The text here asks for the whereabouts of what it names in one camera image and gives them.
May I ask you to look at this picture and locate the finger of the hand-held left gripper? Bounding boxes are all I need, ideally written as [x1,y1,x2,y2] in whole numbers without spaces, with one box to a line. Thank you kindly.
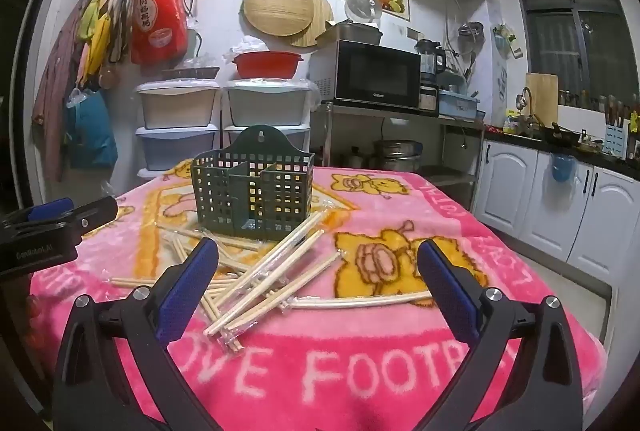
[64,196,120,241]
[0,198,76,230]

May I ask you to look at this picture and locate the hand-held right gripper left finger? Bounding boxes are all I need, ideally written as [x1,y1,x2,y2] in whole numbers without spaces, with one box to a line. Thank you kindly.
[52,237,221,431]

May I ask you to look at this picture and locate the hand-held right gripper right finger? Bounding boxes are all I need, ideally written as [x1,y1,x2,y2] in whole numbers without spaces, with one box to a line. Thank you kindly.
[416,238,585,431]

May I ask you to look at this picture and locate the bunch of chopsticks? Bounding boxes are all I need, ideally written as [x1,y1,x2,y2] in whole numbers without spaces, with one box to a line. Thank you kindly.
[102,198,433,353]

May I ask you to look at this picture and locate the green plastic utensil basket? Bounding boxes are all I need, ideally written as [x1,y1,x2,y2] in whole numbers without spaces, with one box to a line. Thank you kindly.
[191,125,316,242]

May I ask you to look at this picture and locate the blue hanging bag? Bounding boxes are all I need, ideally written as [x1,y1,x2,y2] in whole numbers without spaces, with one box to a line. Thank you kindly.
[67,91,118,169]

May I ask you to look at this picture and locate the steel kitchen rack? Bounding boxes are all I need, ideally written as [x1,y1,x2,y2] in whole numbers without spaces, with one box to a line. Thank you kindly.
[320,101,486,212]

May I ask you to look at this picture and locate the pink printed blanket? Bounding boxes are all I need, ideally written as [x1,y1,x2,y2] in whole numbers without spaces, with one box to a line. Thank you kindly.
[27,164,608,431]

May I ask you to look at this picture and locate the white kitchen cabinets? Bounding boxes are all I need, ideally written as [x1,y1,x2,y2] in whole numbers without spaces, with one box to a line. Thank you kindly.
[472,138,640,284]

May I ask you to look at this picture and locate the large steel pot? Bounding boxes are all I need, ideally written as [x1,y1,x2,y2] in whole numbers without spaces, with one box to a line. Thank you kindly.
[372,138,423,172]

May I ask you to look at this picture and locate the blue hanging cup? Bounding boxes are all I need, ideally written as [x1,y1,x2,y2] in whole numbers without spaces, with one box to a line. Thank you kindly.
[550,154,576,183]

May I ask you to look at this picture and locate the brown wicker basket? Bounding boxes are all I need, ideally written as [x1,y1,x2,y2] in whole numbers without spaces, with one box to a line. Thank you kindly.
[161,66,221,82]

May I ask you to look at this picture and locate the yellow hanging cloths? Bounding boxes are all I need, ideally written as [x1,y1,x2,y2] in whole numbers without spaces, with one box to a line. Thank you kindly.
[77,0,112,82]

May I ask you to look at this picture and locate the light blue plastic box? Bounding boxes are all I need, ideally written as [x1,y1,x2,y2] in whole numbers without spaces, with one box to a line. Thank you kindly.
[438,88,486,119]

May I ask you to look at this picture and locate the black wok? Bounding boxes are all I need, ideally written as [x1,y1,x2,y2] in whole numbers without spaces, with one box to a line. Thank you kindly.
[542,124,583,147]

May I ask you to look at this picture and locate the steel faucet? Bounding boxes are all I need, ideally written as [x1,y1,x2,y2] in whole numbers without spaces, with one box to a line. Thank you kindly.
[516,87,536,117]

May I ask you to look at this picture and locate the red shopping bag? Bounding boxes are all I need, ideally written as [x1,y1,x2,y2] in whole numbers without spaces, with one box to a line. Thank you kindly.
[130,0,190,64]

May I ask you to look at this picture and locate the wooden cutting board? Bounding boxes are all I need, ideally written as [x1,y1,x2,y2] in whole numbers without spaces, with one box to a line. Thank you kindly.
[525,72,559,124]

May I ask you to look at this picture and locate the blue knife holder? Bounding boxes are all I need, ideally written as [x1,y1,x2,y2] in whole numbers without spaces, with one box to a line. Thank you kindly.
[603,124,628,159]

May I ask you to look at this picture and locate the white plastic bag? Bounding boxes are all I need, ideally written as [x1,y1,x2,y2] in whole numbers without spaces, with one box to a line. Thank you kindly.
[230,36,271,59]

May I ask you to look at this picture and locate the red plastic basin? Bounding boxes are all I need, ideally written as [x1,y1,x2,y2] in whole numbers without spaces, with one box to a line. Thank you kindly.
[231,51,304,79]

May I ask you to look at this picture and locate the black microwave oven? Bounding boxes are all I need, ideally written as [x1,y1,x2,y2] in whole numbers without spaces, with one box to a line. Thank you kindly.
[309,38,422,109]

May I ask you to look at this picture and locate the black blender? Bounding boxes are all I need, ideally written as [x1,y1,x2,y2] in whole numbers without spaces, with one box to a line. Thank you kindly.
[415,38,447,112]

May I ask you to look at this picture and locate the row of seasoning bottles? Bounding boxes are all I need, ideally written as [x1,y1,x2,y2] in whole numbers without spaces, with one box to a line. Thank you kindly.
[557,88,621,112]

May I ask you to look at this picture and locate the hanging steel pot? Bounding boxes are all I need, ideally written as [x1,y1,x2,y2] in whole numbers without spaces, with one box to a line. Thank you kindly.
[457,21,485,57]

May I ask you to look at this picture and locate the steel rectangular container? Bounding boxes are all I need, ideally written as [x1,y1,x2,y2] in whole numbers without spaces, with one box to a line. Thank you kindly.
[334,22,383,46]

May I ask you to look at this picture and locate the round woven bamboo tray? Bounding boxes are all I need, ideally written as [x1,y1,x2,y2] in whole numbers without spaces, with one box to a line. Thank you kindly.
[242,0,316,37]

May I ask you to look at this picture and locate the round bamboo slat mat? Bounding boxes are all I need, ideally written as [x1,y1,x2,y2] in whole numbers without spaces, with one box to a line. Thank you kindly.
[287,0,335,48]

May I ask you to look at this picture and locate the glass pot lid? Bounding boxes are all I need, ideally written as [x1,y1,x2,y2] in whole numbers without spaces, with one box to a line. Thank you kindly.
[345,0,385,24]

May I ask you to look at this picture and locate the dark window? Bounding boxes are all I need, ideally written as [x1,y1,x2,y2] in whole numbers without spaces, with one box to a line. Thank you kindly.
[510,0,633,114]

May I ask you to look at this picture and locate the wall plant holder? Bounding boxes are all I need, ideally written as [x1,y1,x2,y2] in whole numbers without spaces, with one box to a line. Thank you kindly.
[492,24,523,59]

